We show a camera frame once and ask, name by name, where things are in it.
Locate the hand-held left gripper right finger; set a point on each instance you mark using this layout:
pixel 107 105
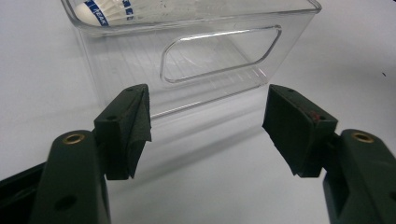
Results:
pixel 295 133

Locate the clear plastic container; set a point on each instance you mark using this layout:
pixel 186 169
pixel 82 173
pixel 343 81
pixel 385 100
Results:
pixel 124 62

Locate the white feather shuttlecock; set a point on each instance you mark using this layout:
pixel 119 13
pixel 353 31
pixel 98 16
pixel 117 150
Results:
pixel 87 14

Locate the white table sheet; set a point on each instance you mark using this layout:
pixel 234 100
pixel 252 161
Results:
pixel 202 174

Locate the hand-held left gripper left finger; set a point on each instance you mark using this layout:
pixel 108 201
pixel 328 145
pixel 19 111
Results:
pixel 124 130

